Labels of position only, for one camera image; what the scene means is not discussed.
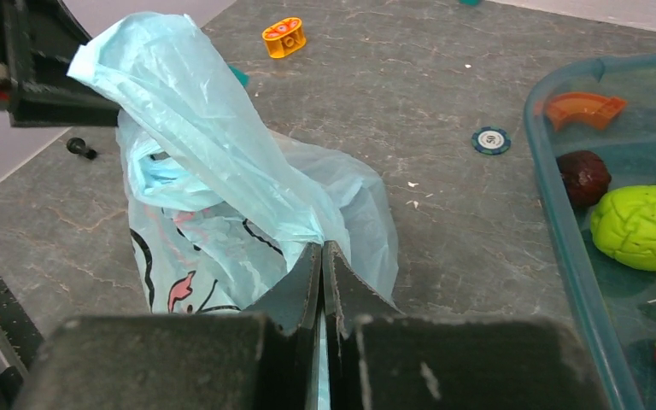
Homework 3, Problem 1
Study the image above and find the yellow orange toy block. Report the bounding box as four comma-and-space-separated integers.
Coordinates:
261, 17, 307, 59

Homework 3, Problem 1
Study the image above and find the orange curved toy piece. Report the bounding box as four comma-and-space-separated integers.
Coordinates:
534, 92, 628, 132

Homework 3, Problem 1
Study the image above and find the light blue plastic bag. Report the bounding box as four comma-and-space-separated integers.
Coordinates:
67, 13, 398, 313

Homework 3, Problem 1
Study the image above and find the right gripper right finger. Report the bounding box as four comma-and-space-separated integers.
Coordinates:
322, 242, 606, 409

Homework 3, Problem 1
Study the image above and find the black screw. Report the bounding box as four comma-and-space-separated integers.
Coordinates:
66, 138, 98, 161

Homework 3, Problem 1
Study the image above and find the dark brown fake fruit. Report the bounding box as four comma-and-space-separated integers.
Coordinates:
556, 150, 612, 209

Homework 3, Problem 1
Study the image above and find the small teal piece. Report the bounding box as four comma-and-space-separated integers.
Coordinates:
228, 65, 249, 88

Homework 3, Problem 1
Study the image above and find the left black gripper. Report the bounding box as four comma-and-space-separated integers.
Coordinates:
0, 0, 119, 127

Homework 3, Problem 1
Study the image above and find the green fake fruit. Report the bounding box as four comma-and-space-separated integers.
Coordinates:
590, 185, 656, 272

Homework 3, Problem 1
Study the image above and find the teal plastic bin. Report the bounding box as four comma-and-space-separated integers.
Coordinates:
524, 54, 656, 409

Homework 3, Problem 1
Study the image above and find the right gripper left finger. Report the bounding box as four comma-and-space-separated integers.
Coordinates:
15, 244, 321, 409

